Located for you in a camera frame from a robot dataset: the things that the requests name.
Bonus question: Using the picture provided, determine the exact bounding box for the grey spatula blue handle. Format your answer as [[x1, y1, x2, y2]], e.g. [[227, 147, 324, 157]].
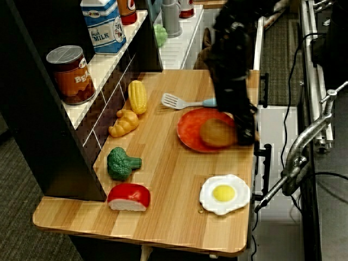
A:
[[161, 92, 218, 110]]

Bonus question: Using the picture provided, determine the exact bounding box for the red tomato can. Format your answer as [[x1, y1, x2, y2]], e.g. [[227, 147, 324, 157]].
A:
[[178, 0, 195, 19]]

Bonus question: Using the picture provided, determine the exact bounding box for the brown bread roll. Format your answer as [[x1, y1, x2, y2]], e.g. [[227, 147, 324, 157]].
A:
[[200, 118, 239, 148]]

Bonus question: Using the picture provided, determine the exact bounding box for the aluminium frame rail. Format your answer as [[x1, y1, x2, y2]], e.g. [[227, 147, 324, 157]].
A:
[[299, 0, 335, 149]]

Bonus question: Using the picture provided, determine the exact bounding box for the black thin cable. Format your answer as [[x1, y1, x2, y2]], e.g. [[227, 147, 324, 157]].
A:
[[250, 209, 262, 261], [279, 32, 327, 175], [308, 171, 348, 196]]

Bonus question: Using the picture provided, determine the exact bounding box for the brown cloth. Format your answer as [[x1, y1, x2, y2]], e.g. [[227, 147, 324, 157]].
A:
[[194, 27, 218, 70]]

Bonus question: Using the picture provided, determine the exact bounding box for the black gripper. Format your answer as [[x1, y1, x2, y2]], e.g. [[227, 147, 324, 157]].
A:
[[214, 74, 259, 146]]

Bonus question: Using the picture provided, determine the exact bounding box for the toy fried egg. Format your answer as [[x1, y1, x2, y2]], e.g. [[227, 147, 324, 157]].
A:
[[199, 174, 251, 216]]

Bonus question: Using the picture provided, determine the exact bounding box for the red white toy sushi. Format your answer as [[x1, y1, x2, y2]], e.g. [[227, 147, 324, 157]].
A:
[[107, 183, 151, 213]]

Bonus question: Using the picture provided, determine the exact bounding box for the light green toy vegetable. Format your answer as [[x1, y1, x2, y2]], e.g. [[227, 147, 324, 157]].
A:
[[153, 23, 169, 48]]

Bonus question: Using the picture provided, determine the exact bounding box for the metal screw clamp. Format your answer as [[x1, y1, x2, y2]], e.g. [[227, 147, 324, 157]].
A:
[[254, 80, 348, 214]]

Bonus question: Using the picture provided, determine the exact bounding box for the red plate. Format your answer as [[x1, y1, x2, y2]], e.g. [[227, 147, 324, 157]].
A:
[[177, 108, 240, 153]]

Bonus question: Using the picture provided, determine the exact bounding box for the black toy kitchen hutch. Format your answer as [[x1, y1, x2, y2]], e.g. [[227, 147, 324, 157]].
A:
[[0, 0, 164, 202]]

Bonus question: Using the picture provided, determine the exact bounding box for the brown beans can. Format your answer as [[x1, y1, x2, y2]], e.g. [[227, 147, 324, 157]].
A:
[[46, 45, 96, 105]]

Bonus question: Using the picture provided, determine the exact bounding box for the blue white milk carton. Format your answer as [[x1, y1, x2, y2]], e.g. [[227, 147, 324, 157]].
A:
[[79, 0, 127, 54]]

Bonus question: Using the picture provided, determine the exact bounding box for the orange toy croissant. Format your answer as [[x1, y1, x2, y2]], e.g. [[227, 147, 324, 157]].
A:
[[108, 109, 140, 138]]

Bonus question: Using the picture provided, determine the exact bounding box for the yellow toy corn cob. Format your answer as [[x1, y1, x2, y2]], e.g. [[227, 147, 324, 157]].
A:
[[128, 80, 148, 115]]

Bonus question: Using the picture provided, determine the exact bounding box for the black cabinet door handle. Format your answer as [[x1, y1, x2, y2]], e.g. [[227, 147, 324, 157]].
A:
[[254, 144, 272, 202], [258, 72, 270, 108]]

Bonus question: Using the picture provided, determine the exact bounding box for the green toy broccoli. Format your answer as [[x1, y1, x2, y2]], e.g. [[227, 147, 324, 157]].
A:
[[107, 147, 142, 181]]

